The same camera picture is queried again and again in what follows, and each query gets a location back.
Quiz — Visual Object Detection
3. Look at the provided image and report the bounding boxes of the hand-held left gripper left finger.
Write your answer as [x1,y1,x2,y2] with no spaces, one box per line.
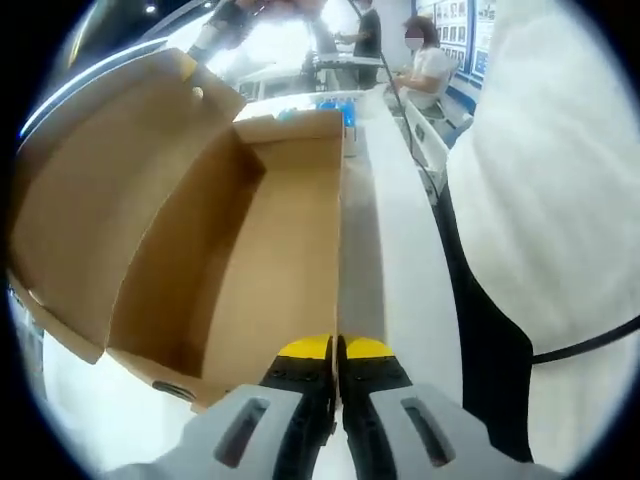
[112,333,336,480]

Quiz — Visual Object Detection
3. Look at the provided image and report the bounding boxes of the blue soft tissue pack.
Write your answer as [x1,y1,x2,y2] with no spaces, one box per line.
[318,97,362,127]

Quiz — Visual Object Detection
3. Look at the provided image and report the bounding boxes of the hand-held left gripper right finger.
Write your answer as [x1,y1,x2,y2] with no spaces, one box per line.
[338,333,564,480]

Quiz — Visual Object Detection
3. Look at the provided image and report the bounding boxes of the person's black trousers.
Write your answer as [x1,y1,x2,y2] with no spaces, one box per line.
[438,184,535,464]

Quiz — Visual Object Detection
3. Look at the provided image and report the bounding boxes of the black stand with tray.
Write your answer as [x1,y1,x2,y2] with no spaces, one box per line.
[302,29,386,91]

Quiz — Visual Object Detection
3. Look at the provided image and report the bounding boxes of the brown cardboard shoe box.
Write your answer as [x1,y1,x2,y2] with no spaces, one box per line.
[7,47,346,414]

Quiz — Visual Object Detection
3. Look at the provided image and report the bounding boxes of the white drawer cabinet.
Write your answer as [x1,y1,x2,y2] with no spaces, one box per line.
[403,98,451,171]

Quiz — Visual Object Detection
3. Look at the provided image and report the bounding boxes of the person's white shirt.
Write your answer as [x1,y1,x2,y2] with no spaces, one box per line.
[444,0,640,464]

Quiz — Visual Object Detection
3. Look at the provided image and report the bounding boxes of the blue white wall board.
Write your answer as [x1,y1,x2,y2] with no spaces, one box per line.
[414,0,494,76]

